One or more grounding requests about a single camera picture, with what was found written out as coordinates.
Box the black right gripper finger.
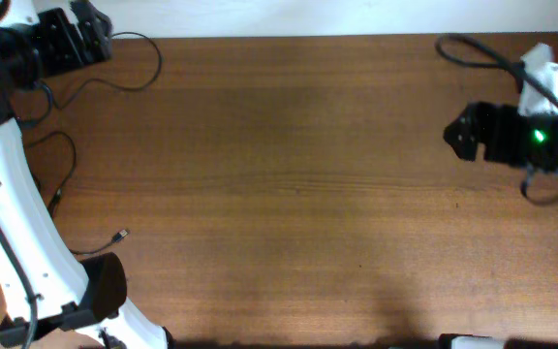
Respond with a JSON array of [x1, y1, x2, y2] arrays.
[[443, 102, 486, 137], [444, 134, 480, 162]]

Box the black usb cable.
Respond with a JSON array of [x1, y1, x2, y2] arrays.
[[24, 130, 78, 219], [48, 31, 164, 111]]

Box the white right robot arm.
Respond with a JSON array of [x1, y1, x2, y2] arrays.
[[434, 33, 558, 206]]

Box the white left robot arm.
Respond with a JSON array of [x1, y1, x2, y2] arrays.
[[0, 1, 175, 348]]

